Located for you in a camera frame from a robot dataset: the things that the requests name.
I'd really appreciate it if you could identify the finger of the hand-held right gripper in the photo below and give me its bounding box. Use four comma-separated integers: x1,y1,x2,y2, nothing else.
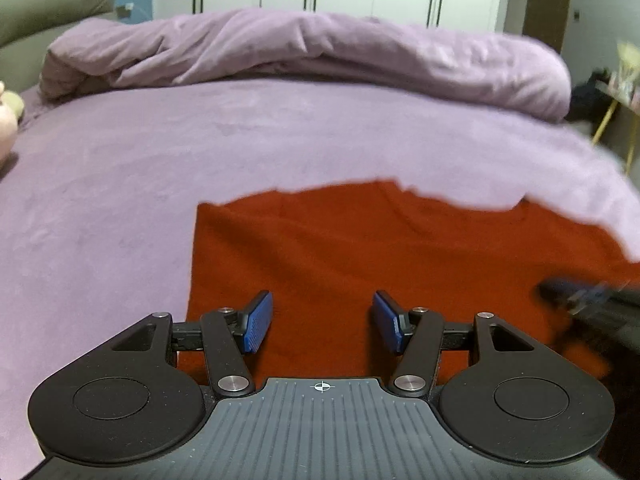
537,276,640,326

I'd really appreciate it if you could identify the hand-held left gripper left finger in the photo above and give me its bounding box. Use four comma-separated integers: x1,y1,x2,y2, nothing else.
111,290,274,400

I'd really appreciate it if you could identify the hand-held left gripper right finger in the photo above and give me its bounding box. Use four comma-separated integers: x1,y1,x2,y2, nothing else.
372,290,535,399

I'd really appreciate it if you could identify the red garment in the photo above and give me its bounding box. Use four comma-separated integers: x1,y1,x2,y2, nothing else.
176,178,640,386

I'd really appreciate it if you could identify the purple bed sheet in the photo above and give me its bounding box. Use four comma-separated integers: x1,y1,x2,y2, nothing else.
0,74,640,480

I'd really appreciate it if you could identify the dark bag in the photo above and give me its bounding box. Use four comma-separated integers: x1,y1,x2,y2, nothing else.
564,68,612,123

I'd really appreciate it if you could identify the yellow-legged side table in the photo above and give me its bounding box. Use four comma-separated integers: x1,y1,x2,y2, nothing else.
591,40,640,177

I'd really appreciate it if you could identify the purple duvet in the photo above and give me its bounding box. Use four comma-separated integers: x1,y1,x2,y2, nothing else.
39,8,572,122

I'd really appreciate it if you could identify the pink plush toy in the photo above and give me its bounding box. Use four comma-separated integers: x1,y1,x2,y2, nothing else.
0,81,26,166

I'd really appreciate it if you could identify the grey-green headboard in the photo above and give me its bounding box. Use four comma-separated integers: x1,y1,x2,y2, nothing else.
0,0,117,95

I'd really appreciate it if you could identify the brown door frame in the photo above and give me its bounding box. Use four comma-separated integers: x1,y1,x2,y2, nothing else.
522,0,573,53

